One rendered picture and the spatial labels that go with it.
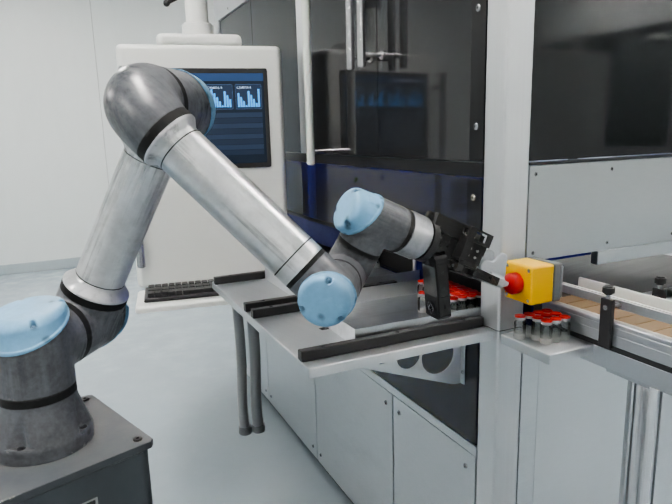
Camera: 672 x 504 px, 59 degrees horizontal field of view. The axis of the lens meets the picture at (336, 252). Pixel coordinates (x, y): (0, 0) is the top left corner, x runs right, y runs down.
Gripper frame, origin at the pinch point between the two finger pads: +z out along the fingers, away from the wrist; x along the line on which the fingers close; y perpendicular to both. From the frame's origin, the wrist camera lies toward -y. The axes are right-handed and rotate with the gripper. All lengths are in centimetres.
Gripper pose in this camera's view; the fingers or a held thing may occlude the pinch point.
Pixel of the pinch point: (500, 285)
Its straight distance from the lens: 111.7
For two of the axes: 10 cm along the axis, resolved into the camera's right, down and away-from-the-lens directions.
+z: 8.3, 3.2, 4.6
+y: 3.6, -9.3, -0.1
